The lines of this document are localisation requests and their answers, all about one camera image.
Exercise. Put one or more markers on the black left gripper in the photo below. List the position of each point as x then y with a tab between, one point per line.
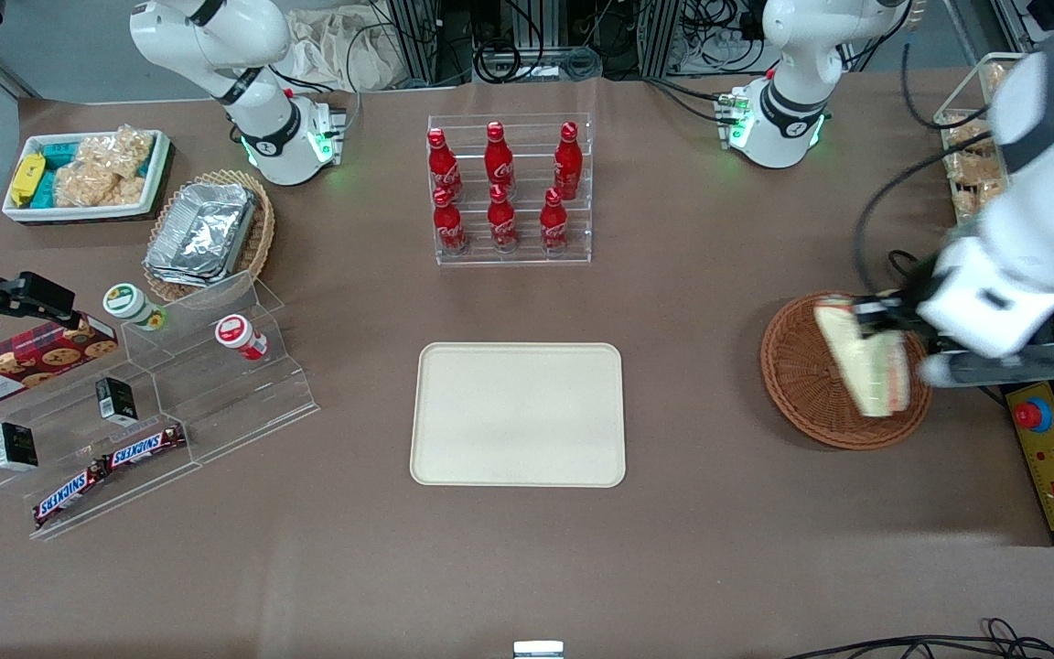
904	309

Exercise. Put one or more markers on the triangle sandwich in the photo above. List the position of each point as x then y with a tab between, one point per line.
875	377

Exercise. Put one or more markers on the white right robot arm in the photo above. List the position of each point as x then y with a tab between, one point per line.
257	110

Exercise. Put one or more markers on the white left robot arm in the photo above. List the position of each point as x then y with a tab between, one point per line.
1039	183

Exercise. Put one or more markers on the round brown wicker basket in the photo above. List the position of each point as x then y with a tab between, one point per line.
792	384

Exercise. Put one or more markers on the foil containers in basket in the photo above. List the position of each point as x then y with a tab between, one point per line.
262	238

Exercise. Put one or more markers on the cream plastic tray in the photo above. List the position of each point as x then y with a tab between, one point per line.
518	416

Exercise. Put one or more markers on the red tartan cookie box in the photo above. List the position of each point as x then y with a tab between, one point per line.
24	366

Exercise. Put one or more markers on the green lid yogurt cup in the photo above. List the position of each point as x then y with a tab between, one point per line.
129	304

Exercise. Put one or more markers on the white plastic snack bin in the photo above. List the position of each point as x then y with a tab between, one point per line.
79	213

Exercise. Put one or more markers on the teal snack packet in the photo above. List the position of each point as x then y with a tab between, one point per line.
45	189
59	151

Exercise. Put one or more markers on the clear bag rice crackers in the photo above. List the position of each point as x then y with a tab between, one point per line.
120	151
92	188

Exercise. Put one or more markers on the yellow snack packet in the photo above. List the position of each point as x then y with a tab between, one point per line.
27	178

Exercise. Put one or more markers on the small black box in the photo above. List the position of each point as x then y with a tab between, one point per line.
115	400
15	446

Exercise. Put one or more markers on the aluminium foil container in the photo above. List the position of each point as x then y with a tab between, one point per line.
202	233

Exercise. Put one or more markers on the snickers chocolate bar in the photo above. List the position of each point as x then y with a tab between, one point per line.
145	447
69	495

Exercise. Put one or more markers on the red lid yogurt cup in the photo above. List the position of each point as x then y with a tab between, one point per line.
236	334

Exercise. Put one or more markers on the clear acrylic stepped stand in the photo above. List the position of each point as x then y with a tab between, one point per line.
216	403

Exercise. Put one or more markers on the red cola bottle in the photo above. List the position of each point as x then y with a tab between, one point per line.
553	222
502	221
444	165
568	163
449	224
499	157

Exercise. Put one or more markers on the clear acrylic bottle rack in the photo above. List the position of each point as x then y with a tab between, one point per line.
527	259

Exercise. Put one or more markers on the beige cloth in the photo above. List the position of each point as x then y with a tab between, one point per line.
335	50

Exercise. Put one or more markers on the aluminium frame post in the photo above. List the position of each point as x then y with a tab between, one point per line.
660	37
422	37

